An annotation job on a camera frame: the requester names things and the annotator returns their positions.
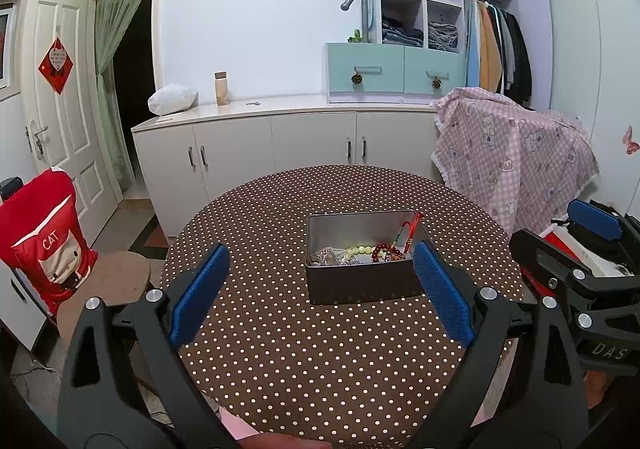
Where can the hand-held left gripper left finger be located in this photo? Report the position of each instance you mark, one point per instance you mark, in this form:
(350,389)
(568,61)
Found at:
(200,294)

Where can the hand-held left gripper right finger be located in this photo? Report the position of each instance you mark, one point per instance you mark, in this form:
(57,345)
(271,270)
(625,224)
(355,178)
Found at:
(442,291)

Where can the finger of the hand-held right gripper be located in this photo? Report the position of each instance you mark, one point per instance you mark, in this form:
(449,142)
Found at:
(537,254)
(595,218)

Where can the grey metal tin box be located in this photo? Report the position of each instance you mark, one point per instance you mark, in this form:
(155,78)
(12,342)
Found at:
(360,284)

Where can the person's right hand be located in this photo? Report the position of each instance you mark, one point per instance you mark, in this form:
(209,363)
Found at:
(596,388)

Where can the red chair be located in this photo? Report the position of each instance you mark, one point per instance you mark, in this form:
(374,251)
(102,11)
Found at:
(556,237)

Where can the black bag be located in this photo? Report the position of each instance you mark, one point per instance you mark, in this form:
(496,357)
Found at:
(595,245)

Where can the brown chair seat cushion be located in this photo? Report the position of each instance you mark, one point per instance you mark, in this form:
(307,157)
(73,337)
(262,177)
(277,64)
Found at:
(110,279)

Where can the pink checkered blanket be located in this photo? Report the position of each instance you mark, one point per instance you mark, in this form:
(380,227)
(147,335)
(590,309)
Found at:
(510,154)

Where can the brown polka-dot tablecloth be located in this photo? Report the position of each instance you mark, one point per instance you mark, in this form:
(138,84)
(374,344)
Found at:
(300,354)

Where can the person's pink clothed leg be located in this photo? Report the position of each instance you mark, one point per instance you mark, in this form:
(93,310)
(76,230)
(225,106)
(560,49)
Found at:
(260,434)

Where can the red chair back cover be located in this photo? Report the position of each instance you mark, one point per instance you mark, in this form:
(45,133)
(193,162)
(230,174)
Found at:
(45,239)

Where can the white sideboard cabinet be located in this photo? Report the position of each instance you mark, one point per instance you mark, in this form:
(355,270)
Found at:
(280,144)

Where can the low white cabinet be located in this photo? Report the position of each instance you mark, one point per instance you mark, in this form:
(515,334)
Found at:
(15,301)

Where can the row of hanging clothes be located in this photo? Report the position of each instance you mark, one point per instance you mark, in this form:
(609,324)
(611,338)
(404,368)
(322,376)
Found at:
(497,49)

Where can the white plastic bag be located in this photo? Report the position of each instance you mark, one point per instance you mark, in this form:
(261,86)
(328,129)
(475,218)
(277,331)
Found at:
(171,100)

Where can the pinecone drawer ornament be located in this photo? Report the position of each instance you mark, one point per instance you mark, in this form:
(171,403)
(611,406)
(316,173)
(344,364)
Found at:
(436,83)
(357,79)

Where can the beige bottle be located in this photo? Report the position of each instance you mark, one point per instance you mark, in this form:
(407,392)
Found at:
(222,89)

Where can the white panel door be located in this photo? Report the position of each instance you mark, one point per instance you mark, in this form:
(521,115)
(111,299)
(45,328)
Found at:
(70,129)

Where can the black device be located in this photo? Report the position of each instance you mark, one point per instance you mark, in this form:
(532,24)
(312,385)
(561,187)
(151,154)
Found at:
(7,188)

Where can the teal drawer unit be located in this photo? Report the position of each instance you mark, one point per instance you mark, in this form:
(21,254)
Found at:
(380,74)

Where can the folded grey clothes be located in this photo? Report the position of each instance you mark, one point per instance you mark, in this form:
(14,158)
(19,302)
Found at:
(442,35)

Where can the green curtain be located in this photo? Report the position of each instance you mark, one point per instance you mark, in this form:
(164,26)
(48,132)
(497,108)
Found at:
(112,54)

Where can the folded blue jeans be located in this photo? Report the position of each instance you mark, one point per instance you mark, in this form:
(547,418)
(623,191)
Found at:
(400,35)

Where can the small green plant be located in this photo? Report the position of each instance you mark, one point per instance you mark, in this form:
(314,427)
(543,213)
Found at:
(356,36)

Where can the red diamond door decoration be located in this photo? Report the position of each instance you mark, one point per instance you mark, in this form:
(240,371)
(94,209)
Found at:
(56,65)

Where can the butterfly wall sticker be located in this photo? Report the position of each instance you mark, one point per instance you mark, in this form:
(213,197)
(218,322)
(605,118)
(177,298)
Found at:
(631,140)

